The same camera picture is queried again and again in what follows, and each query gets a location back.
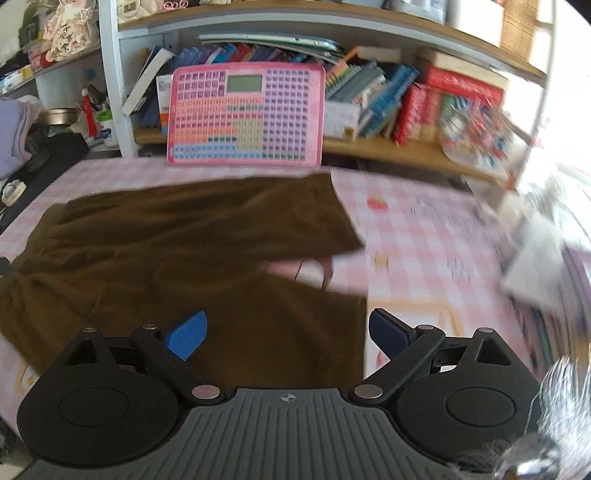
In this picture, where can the pink checked tablecloth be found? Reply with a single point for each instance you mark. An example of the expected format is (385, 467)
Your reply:
(429, 258)

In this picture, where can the white cardboard box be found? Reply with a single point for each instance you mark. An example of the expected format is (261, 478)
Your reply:
(340, 119)

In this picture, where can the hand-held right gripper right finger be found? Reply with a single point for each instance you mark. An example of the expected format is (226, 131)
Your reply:
(388, 333)

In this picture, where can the metal bowl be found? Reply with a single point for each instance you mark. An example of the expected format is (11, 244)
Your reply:
(57, 116)

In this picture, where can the brown pants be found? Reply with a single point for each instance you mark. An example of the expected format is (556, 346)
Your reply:
(175, 258)

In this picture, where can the white smartwatch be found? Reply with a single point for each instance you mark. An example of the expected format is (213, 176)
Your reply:
(11, 190)

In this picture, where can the row of books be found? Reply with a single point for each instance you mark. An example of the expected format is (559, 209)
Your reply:
(286, 60)

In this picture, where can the printed plastic bag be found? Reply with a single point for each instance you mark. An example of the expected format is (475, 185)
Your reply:
(480, 134)

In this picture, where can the white paper sheets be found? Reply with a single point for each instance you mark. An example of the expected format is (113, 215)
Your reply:
(540, 263)

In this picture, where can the white metal shelf frame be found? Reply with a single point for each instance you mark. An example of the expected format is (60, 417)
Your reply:
(113, 78)

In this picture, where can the lilac cloth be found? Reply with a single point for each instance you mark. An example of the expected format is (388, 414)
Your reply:
(14, 134)

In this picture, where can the black desk mat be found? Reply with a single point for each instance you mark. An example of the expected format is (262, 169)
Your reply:
(41, 170)

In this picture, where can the white thick book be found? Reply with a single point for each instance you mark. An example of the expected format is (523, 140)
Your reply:
(147, 79)

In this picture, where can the wooden shelf board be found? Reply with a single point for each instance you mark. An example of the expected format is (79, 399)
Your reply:
(397, 150)

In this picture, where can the pink toy learning tablet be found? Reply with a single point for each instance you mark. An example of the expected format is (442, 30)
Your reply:
(244, 115)

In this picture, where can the red printed box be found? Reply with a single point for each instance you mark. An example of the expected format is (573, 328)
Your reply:
(457, 92)

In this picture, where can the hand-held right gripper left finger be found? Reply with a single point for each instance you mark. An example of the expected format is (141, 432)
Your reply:
(187, 334)

